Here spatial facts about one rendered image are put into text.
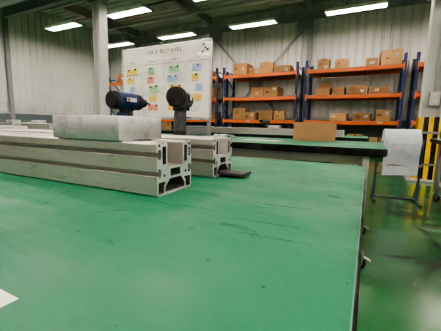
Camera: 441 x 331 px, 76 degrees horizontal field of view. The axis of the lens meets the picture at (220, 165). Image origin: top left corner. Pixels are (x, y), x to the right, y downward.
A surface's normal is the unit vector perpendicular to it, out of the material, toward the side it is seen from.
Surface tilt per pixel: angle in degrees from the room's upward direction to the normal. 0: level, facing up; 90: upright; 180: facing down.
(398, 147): 100
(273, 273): 0
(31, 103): 90
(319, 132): 89
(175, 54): 90
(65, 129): 90
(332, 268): 0
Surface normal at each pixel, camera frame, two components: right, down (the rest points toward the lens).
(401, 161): -0.41, 0.31
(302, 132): -0.54, 0.09
